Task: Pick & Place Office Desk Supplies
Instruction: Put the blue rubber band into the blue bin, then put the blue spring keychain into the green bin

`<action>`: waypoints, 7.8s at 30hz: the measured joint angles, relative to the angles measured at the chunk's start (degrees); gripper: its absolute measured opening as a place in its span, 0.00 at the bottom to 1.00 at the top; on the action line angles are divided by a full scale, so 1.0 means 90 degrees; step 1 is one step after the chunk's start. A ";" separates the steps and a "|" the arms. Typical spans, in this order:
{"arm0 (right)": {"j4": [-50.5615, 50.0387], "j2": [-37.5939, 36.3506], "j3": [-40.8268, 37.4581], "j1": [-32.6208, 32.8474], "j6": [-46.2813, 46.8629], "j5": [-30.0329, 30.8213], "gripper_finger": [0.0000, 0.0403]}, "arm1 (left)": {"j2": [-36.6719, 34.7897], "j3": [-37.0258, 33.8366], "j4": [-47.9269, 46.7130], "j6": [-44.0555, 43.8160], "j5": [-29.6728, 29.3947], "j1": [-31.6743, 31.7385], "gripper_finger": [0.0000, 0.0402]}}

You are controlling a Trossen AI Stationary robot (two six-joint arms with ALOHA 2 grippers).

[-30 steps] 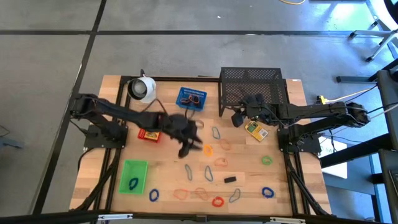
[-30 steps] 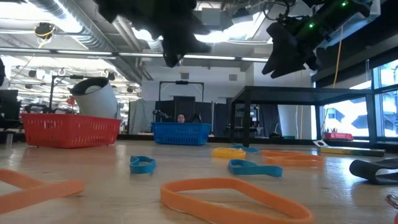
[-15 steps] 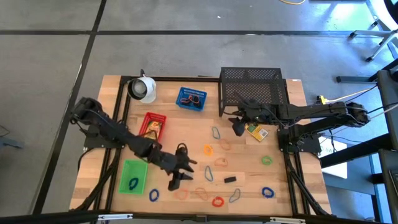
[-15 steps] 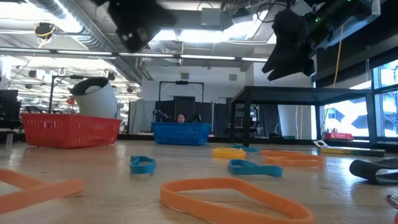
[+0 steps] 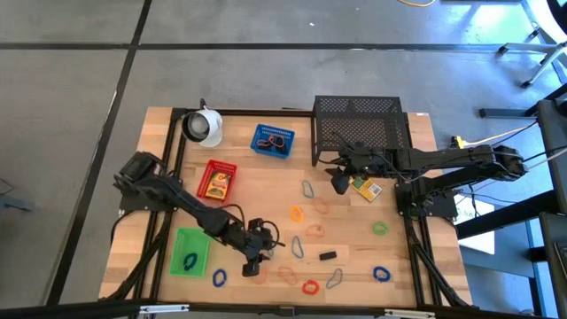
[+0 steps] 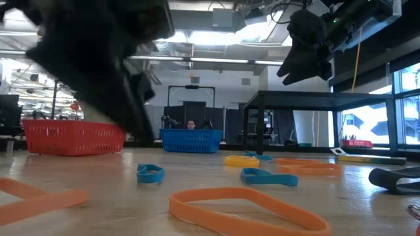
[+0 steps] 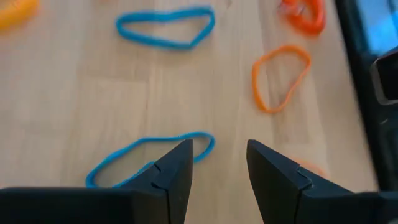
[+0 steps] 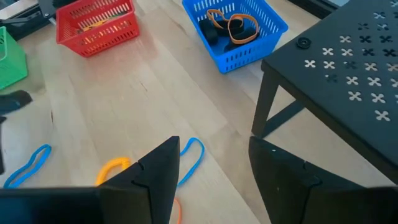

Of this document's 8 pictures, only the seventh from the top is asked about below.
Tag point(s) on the black table frame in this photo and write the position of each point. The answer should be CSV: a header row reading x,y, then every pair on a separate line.
x,y
362,81

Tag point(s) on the blue rubber band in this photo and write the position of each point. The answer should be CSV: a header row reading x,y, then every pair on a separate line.
x,y
140,37
174,137

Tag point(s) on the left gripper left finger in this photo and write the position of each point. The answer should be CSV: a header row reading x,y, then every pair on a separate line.
x,y
155,199

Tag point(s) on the orange rubber band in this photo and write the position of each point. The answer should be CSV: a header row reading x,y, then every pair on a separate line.
x,y
255,81

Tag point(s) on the red rubber band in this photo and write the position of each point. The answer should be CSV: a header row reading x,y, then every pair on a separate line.
x,y
317,25

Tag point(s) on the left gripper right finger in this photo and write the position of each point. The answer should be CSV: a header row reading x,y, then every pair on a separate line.
x,y
280,193

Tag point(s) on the black table-level camera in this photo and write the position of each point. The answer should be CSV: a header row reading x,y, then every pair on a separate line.
x,y
390,77

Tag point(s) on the yellow rubber band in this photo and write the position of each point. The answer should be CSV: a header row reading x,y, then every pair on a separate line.
x,y
15,12

